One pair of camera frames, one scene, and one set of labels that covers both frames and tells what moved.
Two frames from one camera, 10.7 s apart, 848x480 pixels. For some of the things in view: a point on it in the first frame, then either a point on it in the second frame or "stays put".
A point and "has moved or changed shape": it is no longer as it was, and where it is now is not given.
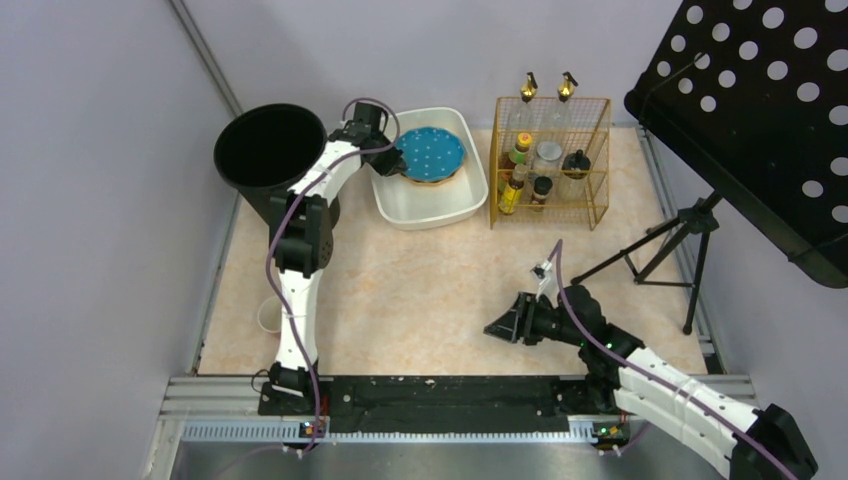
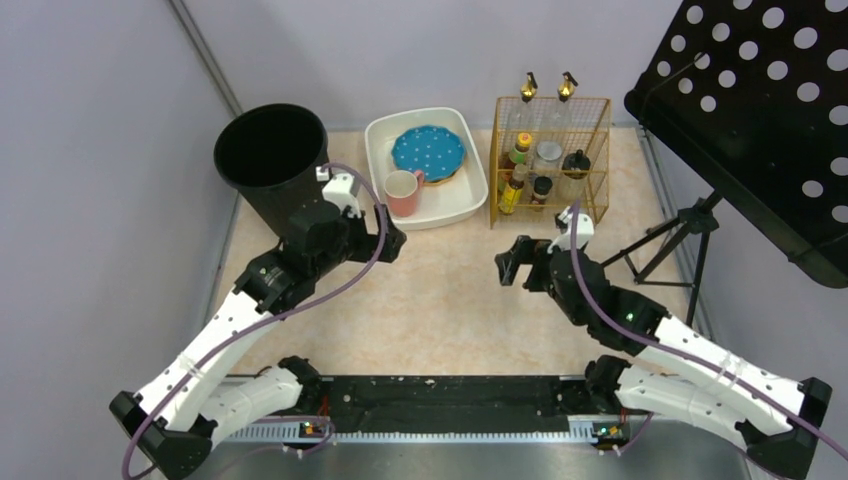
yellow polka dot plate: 435,181 stays put
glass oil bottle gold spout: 565,88 stays put
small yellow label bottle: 513,191 stays put
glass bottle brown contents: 528,88 stays put
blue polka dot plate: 431,153 stays put
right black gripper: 520,317 → 530,266
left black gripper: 387,159 → 382,232
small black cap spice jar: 542,187 stays put
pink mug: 270,315 has moved or changed shape
